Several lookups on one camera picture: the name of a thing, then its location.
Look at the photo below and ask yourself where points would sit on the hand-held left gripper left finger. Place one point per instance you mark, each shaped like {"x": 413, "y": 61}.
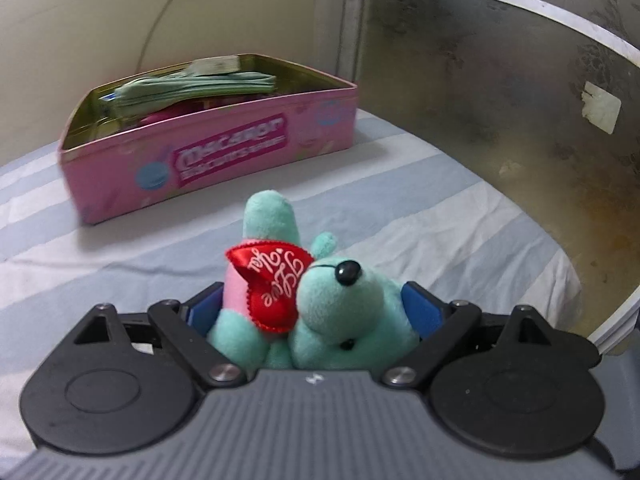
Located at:
{"x": 202, "y": 307}

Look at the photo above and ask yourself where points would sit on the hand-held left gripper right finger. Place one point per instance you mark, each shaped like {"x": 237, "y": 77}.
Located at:
{"x": 422, "y": 305}

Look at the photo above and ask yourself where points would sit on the mint green cloth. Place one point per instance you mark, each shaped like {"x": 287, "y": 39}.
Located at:
{"x": 340, "y": 310}

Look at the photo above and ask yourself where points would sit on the pink tin box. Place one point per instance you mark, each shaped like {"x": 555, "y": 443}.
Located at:
{"x": 225, "y": 150}

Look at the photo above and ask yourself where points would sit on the green striped cloth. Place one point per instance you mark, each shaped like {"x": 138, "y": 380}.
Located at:
{"x": 200, "y": 90}

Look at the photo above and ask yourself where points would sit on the frosted glass sliding door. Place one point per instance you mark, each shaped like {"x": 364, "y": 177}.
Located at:
{"x": 475, "y": 85}

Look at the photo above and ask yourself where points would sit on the white torn sticker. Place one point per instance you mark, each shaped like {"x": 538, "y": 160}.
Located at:
{"x": 600, "y": 107}

